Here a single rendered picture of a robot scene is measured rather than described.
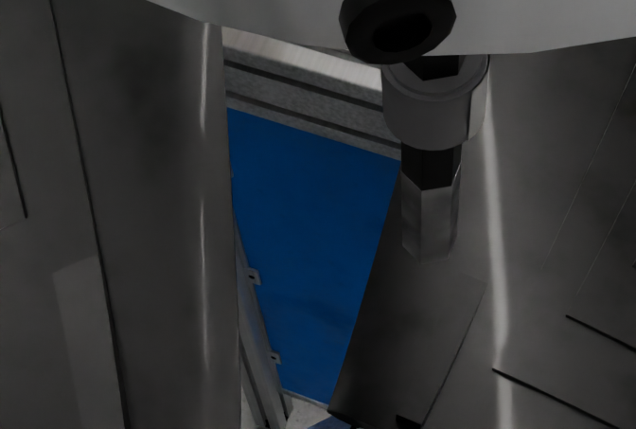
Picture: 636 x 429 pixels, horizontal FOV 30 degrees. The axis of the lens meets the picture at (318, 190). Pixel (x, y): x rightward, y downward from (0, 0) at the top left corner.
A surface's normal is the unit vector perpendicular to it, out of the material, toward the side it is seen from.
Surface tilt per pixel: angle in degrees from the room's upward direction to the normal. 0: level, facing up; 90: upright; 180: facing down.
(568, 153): 8
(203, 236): 36
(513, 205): 6
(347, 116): 90
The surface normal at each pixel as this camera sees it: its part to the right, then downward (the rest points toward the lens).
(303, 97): -0.38, 0.81
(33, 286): 0.00, 0.12
